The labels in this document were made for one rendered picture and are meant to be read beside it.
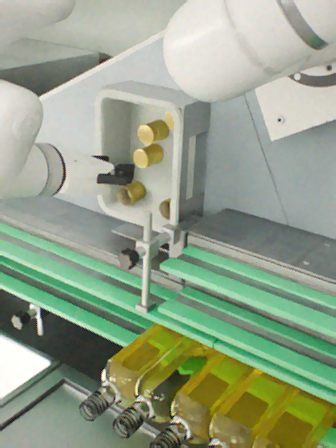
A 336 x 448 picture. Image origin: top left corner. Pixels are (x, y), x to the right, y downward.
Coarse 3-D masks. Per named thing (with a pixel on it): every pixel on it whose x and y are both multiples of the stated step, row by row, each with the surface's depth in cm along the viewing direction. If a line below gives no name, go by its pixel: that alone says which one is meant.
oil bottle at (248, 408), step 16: (240, 384) 81; (256, 384) 81; (272, 384) 81; (288, 384) 82; (240, 400) 78; (256, 400) 78; (272, 400) 79; (224, 416) 76; (240, 416) 76; (256, 416) 76; (208, 432) 75; (224, 432) 74; (240, 432) 74; (256, 432) 75
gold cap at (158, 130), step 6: (156, 120) 102; (162, 120) 103; (144, 126) 100; (150, 126) 100; (156, 126) 100; (162, 126) 101; (138, 132) 101; (144, 132) 100; (150, 132) 100; (156, 132) 100; (162, 132) 101; (168, 132) 103; (144, 138) 101; (150, 138) 100; (156, 138) 100; (162, 138) 102
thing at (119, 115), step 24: (120, 96) 97; (144, 96) 95; (96, 120) 102; (120, 120) 105; (144, 120) 105; (96, 144) 104; (120, 144) 107; (144, 144) 107; (168, 144) 104; (144, 168) 109; (168, 168) 106; (168, 192) 107; (120, 216) 106
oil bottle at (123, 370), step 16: (144, 336) 90; (160, 336) 90; (176, 336) 90; (128, 352) 87; (144, 352) 87; (160, 352) 87; (112, 368) 84; (128, 368) 83; (144, 368) 84; (112, 384) 82; (128, 384) 82; (128, 400) 83
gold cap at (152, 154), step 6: (150, 144) 105; (156, 144) 105; (138, 150) 102; (144, 150) 102; (150, 150) 103; (156, 150) 104; (162, 150) 105; (138, 156) 103; (144, 156) 102; (150, 156) 102; (156, 156) 104; (162, 156) 105; (138, 162) 103; (144, 162) 103; (150, 162) 103; (156, 162) 105
